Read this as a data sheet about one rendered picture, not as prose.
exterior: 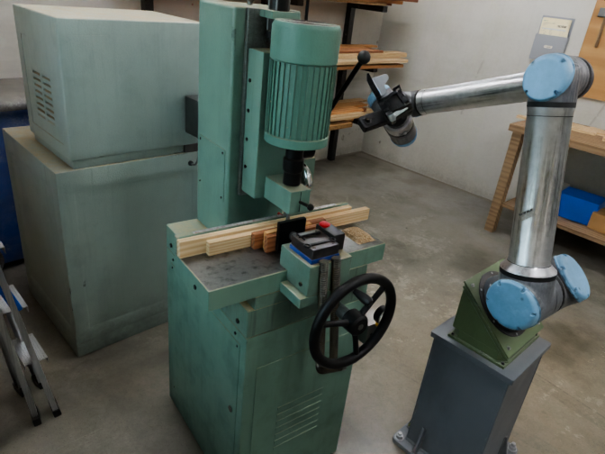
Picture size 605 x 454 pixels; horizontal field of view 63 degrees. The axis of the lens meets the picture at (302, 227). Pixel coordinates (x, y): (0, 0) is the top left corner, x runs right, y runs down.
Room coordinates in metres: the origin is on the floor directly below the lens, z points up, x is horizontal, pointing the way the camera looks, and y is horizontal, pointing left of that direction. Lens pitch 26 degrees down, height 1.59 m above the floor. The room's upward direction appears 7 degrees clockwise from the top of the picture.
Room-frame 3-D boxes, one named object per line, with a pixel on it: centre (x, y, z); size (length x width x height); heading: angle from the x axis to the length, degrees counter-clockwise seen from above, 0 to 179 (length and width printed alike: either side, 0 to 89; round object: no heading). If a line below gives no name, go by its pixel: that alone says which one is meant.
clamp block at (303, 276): (1.16, -0.04, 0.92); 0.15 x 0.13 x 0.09; 128
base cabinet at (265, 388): (1.42, 0.12, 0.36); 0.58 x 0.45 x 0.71; 38
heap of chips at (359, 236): (1.39, -0.17, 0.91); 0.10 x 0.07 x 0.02; 38
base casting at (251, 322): (1.43, 0.12, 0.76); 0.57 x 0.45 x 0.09; 38
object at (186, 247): (1.32, 0.09, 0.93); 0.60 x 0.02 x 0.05; 128
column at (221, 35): (1.56, 0.23, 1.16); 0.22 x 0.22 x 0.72; 38
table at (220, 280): (1.22, 0.01, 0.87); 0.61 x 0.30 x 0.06; 128
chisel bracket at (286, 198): (1.35, 0.06, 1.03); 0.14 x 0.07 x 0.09; 38
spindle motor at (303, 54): (1.33, 0.05, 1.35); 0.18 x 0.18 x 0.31
